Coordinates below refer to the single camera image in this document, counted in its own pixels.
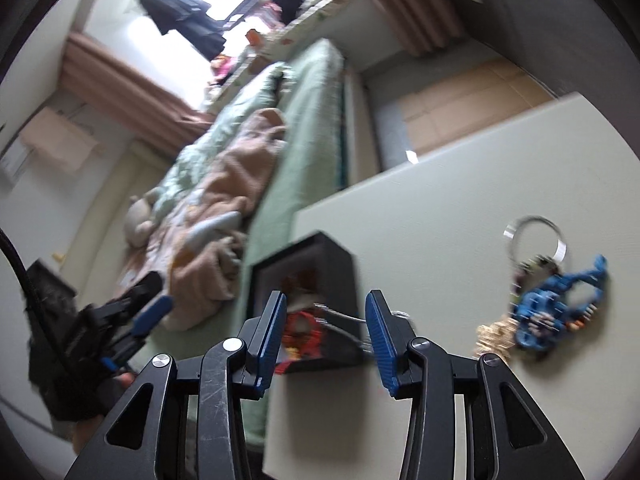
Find red bead bracelet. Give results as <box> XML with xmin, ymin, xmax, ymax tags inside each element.
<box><xmin>278</xmin><ymin>309</ymin><xmax>324</xmax><ymax>361</ymax></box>

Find black jewelry box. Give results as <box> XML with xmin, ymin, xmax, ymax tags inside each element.
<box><xmin>246</xmin><ymin>231</ymin><xmax>364</xmax><ymax>375</ymax></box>

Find blue braided bracelet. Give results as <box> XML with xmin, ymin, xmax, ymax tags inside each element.
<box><xmin>513</xmin><ymin>253</ymin><xmax>611</xmax><ymax>352</ymax></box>

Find silver bangle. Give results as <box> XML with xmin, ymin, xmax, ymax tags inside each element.
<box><xmin>502</xmin><ymin>216</ymin><xmax>568</xmax><ymax>266</ymax></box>

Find left hand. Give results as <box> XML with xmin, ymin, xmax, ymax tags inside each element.
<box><xmin>72</xmin><ymin>373</ymin><xmax>136</xmax><ymax>455</ymax></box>

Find beige plush toy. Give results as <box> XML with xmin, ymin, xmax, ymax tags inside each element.
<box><xmin>124</xmin><ymin>186</ymin><xmax>163</xmax><ymax>248</ymax></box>

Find pink fleece blanket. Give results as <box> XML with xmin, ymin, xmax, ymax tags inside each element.
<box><xmin>119</xmin><ymin>107</ymin><xmax>288</xmax><ymax>332</ymax></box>

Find left pink curtain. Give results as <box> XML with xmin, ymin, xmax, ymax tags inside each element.
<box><xmin>58</xmin><ymin>32</ymin><xmax>215</xmax><ymax>157</ymax></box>

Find pink curtain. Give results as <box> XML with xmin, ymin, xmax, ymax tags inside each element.
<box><xmin>58</xmin><ymin>32</ymin><xmax>215</xmax><ymax>157</ymax></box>
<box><xmin>372</xmin><ymin>0</ymin><xmax>465</xmax><ymax>58</ymax></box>

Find green floral quilt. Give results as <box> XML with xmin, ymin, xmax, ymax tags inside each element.
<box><xmin>150</xmin><ymin>60</ymin><xmax>294</xmax><ymax>231</ymax></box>

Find flattened cardboard sheets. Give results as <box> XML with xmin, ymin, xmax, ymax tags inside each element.
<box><xmin>399</xmin><ymin>58</ymin><xmax>553</xmax><ymax>156</ymax></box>

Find green bed mattress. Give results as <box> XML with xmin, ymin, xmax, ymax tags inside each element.
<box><xmin>150</xmin><ymin>38</ymin><xmax>352</xmax><ymax>451</ymax></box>

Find hanging dark clothes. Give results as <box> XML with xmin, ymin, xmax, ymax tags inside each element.
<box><xmin>138</xmin><ymin>0</ymin><xmax>226</xmax><ymax>61</ymax></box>

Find floral window seat cushion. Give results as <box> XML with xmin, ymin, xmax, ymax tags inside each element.
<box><xmin>201</xmin><ymin>0</ymin><xmax>350</xmax><ymax>115</ymax></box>

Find right pink curtain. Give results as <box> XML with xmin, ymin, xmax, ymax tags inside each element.
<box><xmin>372</xmin><ymin>0</ymin><xmax>465</xmax><ymax>58</ymax></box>

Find black cable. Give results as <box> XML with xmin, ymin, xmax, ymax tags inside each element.
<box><xmin>0</xmin><ymin>228</ymin><xmax>39</xmax><ymax>321</ymax></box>

